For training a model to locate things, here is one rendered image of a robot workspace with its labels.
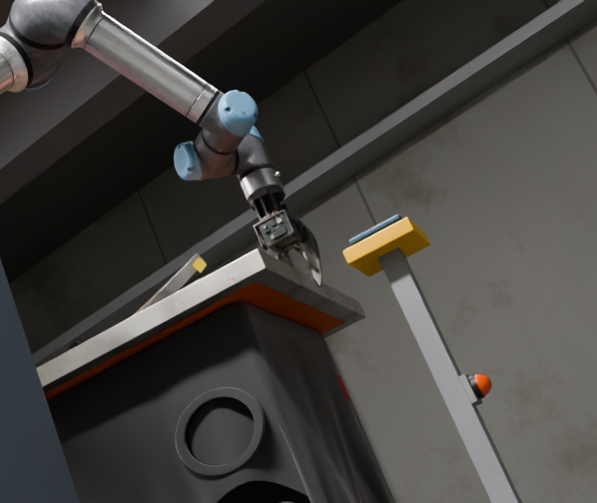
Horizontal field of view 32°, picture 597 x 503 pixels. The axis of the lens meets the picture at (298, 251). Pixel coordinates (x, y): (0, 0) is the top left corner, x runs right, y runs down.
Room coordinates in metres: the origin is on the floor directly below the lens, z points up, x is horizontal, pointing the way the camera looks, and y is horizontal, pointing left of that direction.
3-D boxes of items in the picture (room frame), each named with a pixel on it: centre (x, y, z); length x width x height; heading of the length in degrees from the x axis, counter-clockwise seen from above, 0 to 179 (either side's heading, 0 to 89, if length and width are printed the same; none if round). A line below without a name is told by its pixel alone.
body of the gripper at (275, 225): (1.90, 0.02, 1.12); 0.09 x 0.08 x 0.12; 166
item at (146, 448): (1.82, 0.36, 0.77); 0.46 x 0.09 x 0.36; 76
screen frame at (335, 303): (2.02, 0.37, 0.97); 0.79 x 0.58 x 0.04; 76
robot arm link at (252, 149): (1.90, 0.02, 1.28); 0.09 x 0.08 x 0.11; 126
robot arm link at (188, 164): (1.83, 0.09, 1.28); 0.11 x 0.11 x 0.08; 36
